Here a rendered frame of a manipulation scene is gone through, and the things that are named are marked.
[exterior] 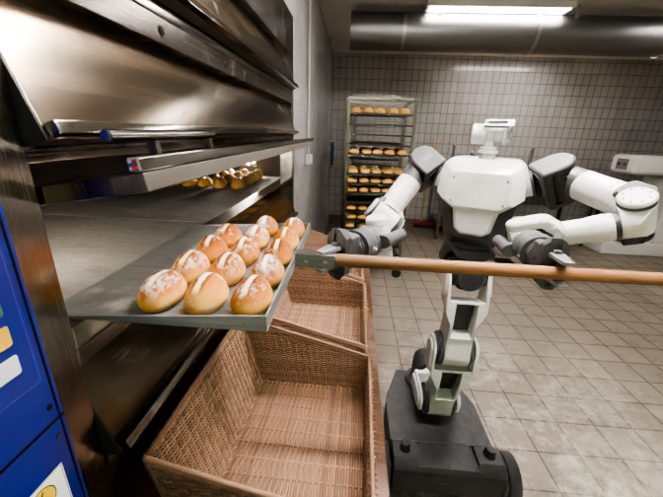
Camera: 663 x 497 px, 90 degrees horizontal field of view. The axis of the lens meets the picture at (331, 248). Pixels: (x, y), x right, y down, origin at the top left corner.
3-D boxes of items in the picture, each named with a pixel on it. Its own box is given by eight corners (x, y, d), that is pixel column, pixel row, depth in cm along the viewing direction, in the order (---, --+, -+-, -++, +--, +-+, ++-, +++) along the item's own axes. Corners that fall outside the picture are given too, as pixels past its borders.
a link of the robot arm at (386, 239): (347, 227, 90) (370, 219, 98) (352, 264, 92) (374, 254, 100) (384, 226, 82) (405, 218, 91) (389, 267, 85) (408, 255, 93)
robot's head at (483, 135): (471, 150, 118) (476, 123, 115) (502, 152, 114) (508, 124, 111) (469, 151, 113) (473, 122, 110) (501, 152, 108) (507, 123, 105)
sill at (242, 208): (39, 347, 51) (33, 325, 50) (282, 182, 221) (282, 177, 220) (77, 350, 51) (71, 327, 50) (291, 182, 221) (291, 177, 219)
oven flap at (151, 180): (149, 192, 42) (10, 209, 45) (314, 144, 211) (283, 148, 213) (142, 173, 42) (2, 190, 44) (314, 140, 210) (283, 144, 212)
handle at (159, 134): (123, 175, 43) (111, 176, 44) (220, 157, 75) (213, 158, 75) (109, 127, 42) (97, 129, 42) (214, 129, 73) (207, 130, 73)
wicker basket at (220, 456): (154, 551, 74) (133, 460, 65) (242, 376, 127) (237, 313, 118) (374, 582, 70) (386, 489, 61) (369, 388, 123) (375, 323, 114)
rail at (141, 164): (142, 173, 42) (127, 174, 42) (314, 140, 210) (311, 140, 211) (137, 156, 41) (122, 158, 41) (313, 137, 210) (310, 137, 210)
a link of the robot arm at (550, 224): (510, 255, 95) (567, 248, 88) (504, 226, 92) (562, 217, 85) (509, 247, 100) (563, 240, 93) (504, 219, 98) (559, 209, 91)
